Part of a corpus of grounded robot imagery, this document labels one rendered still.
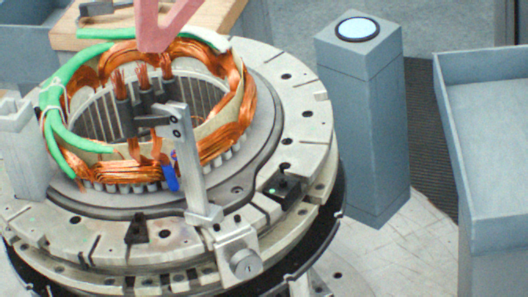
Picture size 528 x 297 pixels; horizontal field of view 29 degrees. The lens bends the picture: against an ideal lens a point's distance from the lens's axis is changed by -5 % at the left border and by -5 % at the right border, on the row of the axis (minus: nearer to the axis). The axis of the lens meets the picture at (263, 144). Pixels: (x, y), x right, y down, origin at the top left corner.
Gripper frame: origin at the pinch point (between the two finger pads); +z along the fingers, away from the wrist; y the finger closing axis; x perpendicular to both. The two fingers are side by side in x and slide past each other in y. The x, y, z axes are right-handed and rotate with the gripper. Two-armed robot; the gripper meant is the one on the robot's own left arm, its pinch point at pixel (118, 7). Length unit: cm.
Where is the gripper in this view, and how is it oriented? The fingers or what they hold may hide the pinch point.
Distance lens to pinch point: 55.6
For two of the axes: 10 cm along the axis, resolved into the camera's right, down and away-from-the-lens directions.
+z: -2.9, 8.8, 3.7
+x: 7.9, 0.0, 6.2
